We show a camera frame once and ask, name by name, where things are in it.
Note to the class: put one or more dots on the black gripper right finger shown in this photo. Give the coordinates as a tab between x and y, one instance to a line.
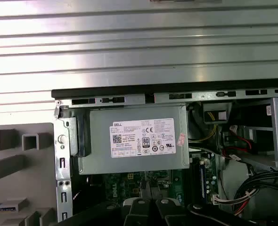
167	214

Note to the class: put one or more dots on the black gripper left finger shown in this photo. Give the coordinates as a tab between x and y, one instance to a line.
139	214

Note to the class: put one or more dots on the green motherboard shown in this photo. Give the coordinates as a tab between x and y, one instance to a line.
176	188

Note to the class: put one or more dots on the black RAM slot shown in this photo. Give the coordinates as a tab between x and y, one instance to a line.
195	179

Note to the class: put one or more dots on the blue label RAM stick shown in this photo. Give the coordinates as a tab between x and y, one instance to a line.
202	181

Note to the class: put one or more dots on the grey power supply unit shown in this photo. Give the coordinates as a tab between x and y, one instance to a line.
101	146

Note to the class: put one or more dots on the grey parts rack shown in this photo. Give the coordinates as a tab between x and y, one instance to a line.
40	164

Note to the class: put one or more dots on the black PC case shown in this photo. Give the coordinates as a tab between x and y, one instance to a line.
129	88

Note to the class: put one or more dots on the grey metal disk bay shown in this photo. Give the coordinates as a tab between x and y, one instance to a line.
276	131

